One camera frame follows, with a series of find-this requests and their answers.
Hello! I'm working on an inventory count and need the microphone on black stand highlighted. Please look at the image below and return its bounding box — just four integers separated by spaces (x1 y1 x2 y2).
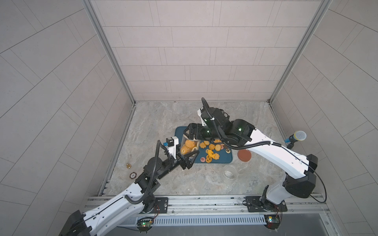
284 130 307 149

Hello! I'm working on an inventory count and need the left circuit board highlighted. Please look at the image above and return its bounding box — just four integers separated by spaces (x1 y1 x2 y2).
136 217 154 233

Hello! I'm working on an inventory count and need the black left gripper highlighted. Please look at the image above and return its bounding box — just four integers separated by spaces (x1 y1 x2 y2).
154 143 197 181

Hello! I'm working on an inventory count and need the teal plastic tray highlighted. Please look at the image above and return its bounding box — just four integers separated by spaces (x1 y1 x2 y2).
175 126 233 164

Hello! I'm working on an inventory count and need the yellow pretzel cookie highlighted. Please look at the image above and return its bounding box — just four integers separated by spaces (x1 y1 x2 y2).
205 156 213 163

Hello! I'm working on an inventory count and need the circuit board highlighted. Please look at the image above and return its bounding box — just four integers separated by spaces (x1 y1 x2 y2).
136 217 154 233
264 215 281 230

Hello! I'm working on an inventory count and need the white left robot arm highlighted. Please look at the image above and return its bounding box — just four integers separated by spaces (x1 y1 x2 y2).
59 137 200 236

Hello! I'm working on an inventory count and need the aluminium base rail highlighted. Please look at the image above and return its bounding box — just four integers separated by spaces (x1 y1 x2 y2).
79 194 325 228

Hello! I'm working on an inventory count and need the aluminium corner frame post right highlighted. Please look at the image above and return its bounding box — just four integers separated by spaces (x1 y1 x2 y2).
268 0 332 105

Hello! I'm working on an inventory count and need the jar with beige lid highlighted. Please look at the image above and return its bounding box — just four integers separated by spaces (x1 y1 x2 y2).
180 134 200 155

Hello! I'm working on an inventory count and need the terracotta jar lid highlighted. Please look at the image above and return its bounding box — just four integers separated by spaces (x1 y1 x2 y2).
237 149 252 162

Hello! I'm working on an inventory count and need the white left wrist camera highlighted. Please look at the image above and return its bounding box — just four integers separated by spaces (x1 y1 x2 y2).
164 136 179 159

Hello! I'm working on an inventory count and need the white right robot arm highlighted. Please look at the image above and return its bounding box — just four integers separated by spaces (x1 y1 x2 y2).
183 98 320 211

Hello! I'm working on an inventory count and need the right circuit board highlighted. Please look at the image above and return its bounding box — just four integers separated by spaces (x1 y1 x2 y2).
264 215 281 230

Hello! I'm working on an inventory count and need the aluminium corner frame post left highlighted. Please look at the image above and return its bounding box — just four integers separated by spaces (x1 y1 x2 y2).
82 0 136 106

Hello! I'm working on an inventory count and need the aluminium corner frame post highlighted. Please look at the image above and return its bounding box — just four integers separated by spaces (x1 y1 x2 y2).
268 0 332 105
82 0 136 106

